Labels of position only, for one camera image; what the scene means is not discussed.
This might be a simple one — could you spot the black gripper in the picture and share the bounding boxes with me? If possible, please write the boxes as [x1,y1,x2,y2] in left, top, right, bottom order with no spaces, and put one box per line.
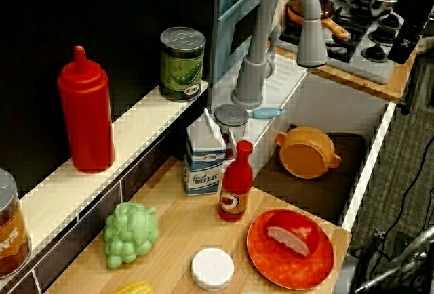
[387,0,433,65]

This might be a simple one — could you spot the orange toy pot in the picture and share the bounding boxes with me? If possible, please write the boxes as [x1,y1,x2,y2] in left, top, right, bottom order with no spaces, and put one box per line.
[275,126,342,180]

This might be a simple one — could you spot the white toy sink basin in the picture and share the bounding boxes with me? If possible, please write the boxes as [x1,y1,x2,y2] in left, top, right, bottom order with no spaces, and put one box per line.
[210,51,397,232]

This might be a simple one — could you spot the toy stove with knobs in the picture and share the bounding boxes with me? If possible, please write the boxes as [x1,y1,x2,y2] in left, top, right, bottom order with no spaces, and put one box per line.
[276,0,413,87]

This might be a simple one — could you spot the orange frying pan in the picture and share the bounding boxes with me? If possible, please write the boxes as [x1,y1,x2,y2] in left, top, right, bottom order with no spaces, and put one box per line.
[286,0,351,41]

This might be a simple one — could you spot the grey toy faucet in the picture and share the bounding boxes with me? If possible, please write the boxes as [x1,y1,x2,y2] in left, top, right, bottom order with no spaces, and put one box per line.
[231,0,329,111]

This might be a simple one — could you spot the light blue kitchen panel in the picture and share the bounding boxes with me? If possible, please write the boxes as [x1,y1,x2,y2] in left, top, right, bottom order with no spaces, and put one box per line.
[208,0,289,105]

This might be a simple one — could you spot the small grey lid can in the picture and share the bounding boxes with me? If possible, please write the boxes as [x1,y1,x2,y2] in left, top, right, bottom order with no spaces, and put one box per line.
[214,104,250,158]

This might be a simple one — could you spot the metal stand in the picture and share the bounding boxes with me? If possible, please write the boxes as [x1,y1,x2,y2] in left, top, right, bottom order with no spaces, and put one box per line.
[352,224,434,294]

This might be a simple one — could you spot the red tomato sauce bottle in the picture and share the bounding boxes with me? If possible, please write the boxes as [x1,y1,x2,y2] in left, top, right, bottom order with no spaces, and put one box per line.
[218,140,254,223]

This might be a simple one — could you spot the red white ham piece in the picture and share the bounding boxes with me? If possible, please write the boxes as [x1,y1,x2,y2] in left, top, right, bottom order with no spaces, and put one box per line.
[265,211,321,257]

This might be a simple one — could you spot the green peas can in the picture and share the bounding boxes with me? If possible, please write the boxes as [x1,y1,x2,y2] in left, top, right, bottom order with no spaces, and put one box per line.
[159,26,207,102]

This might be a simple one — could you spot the white blue milk carton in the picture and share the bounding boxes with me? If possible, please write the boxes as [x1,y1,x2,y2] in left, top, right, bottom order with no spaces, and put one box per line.
[184,108,227,197]

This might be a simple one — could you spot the orange plate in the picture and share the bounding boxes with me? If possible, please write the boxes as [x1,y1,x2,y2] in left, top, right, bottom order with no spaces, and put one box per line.
[246,209,335,291]

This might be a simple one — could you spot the white round lid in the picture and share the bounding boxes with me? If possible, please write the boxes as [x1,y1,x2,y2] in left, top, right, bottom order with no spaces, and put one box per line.
[191,247,235,291]

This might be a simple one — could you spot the light wooden ledge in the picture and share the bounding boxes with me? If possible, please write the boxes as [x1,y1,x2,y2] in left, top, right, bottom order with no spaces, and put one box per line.
[18,80,208,253]

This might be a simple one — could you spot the red ketchup squeeze bottle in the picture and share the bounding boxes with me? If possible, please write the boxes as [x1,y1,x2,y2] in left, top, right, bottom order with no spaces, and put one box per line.
[56,45,116,173]

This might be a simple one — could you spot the green toy grapes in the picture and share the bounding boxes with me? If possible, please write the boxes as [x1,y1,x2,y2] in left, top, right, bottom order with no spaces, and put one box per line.
[103,201,160,270]

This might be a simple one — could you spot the yellow toy corn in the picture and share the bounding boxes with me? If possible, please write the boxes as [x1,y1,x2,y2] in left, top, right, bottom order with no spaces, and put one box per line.
[113,281,154,294]

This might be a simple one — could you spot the orange beans can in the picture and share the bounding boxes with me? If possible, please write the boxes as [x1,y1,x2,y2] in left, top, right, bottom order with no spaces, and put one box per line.
[0,167,33,278]

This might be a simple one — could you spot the black cable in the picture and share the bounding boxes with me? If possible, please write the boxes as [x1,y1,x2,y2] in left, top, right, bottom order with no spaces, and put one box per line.
[379,134,434,264]

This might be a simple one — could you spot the light blue utensil handle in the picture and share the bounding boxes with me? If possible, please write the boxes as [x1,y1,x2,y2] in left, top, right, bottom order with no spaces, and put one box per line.
[247,106,287,120]

